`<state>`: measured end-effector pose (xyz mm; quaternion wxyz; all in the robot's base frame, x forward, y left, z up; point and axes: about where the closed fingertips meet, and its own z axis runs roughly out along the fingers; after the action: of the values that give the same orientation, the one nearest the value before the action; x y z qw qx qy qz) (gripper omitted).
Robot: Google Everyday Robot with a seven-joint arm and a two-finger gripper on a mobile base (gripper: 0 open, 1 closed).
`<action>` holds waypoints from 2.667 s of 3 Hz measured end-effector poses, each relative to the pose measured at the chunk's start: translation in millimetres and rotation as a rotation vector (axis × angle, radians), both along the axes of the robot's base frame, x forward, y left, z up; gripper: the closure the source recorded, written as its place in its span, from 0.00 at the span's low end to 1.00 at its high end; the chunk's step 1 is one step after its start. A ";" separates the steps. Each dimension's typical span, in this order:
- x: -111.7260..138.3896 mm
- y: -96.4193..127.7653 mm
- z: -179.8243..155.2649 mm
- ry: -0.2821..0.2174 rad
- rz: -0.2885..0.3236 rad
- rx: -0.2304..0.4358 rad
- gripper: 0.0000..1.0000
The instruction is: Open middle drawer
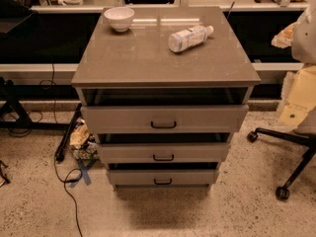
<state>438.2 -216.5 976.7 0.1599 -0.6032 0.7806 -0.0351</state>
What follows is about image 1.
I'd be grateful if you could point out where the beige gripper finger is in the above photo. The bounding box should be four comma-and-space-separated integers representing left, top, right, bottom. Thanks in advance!
277, 66, 316, 126
272, 23, 295, 48

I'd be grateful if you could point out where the grey drawer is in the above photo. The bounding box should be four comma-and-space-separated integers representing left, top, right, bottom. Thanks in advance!
81, 105, 248, 134
97, 142, 230, 163
107, 170, 219, 186

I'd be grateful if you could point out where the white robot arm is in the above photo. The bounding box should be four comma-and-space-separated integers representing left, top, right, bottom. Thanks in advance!
272, 0, 316, 134

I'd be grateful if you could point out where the grey drawer cabinet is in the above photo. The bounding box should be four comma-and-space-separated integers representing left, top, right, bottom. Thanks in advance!
70, 6, 262, 193

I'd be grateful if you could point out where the grey bottom drawer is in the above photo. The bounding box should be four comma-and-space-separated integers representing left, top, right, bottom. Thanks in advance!
107, 170, 219, 186

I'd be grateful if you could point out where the grey top drawer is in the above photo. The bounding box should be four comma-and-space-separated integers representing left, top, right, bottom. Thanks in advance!
81, 105, 248, 134

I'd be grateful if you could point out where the black antenna rod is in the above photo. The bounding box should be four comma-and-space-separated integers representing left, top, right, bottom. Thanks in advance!
226, 1, 235, 21

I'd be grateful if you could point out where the white plastic bottle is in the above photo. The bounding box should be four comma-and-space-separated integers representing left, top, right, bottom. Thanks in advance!
168, 26, 214, 53

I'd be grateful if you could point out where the grey office chair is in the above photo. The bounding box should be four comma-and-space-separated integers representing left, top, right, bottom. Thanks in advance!
246, 127, 316, 202

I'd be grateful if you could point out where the white ceramic bowl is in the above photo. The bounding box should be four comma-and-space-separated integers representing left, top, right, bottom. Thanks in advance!
104, 7, 134, 32

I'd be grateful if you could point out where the snack bags pile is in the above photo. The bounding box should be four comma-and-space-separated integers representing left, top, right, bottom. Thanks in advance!
69, 118, 99, 160

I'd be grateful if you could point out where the blue tape cross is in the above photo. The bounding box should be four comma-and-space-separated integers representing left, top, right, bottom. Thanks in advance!
69, 159, 97, 188

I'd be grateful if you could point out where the black power strip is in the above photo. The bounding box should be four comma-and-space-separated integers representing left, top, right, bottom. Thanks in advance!
54, 105, 81, 162

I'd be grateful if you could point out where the black desk leg stand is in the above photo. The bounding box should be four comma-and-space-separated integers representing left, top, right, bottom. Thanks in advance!
0, 77, 70, 130

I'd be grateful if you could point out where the black floor cable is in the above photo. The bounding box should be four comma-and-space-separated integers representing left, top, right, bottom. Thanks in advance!
52, 155, 85, 237

